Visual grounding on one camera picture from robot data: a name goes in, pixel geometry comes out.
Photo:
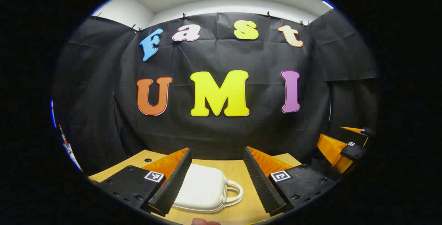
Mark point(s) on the ceiling light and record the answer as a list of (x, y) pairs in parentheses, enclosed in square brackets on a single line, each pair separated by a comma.
[(328, 4)]

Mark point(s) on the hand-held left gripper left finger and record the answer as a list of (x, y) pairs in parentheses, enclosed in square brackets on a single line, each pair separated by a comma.
[(176, 180)]

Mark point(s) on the white suitcase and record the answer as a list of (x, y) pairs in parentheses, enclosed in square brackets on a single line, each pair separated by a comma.
[(203, 187)]

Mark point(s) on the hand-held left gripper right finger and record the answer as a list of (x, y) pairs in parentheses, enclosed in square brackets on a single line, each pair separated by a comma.
[(260, 183)]

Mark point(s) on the black backdrop cloth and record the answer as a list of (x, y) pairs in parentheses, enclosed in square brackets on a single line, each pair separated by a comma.
[(221, 135)]

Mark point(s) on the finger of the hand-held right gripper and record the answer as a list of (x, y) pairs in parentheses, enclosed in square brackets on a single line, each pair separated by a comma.
[(352, 136), (354, 152)]

